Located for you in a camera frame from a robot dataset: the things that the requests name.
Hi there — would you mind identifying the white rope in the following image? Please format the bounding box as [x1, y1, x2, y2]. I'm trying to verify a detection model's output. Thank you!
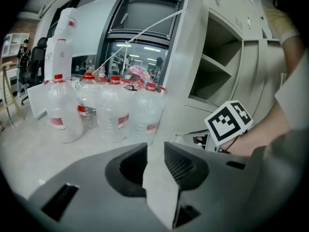
[96, 8, 187, 70]

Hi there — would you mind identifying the black office chair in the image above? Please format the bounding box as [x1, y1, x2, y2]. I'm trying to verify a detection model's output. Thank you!
[18, 37, 48, 106]

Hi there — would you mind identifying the person's right forearm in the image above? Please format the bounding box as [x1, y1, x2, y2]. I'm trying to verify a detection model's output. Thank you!
[222, 102, 292, 157]

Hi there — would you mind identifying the white cube shelf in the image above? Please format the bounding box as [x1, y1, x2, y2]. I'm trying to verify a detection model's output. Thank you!
[2, 32, 30, 58]

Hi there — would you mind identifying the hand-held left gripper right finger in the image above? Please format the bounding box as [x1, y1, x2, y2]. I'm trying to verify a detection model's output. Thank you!
[164, 142, 253, 229]

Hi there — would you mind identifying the black framed window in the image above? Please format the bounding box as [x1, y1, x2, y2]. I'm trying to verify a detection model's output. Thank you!
[96, 0, 189, 82]

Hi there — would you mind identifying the clear red-capped water bottle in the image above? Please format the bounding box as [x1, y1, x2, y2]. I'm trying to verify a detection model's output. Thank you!
[128, 82, 165, 145]
[75, 72, 100, 130]
[45, 73, 84, 144]
[98, 75, 129, 143]

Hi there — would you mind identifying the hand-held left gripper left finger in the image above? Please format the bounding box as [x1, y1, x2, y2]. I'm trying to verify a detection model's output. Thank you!
[28, 143, 169, 227]

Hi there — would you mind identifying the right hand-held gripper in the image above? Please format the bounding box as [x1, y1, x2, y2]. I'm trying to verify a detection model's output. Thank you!
[183, 100, 254, 153]

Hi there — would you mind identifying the pink patterned helmet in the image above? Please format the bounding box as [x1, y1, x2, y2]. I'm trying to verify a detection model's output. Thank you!
[122, 65, 152, 91]

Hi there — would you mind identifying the frosted glass board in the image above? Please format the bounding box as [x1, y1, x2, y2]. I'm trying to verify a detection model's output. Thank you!
[72, 0, 121, 58]

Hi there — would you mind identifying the clear dispenser water jug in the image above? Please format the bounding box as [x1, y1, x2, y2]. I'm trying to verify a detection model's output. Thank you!
[54, 7, 82, 43]

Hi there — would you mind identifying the beige metal locker cabinet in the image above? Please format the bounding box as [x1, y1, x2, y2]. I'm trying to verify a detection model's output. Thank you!
[166, 0, 288, 149]

